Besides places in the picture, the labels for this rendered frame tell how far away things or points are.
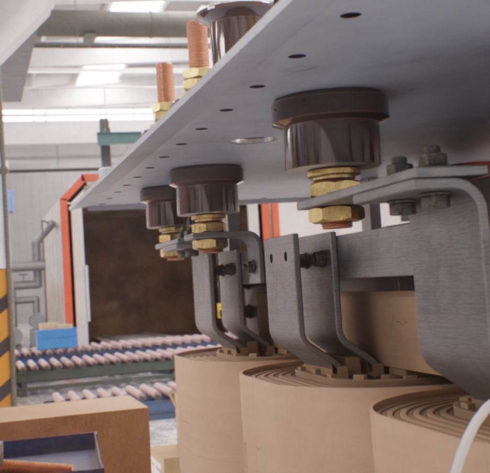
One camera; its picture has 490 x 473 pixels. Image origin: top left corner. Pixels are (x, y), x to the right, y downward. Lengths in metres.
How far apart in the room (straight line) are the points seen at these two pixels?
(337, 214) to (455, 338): 0.20
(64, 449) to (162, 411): 7.39
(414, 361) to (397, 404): 0.15
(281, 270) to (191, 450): 0.50
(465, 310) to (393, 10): 0.23
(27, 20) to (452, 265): 11.26
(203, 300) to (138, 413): 0.78
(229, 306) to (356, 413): 0.63
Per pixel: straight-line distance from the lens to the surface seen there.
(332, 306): 1.18
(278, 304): 1.23
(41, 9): 12.01
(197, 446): 1.59
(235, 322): 1.63
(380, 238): 1.06
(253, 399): 1.24
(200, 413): 1.56
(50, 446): 2.14
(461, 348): 0.79
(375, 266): 1.07
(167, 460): 4.30
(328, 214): 0.94
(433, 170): 0.74
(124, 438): 2.38
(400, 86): 0.95
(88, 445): 2.14
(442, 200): 0.76
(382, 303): 1.18
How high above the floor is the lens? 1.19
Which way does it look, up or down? 3 degrees up
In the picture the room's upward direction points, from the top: 4 degrees counter-clockwise
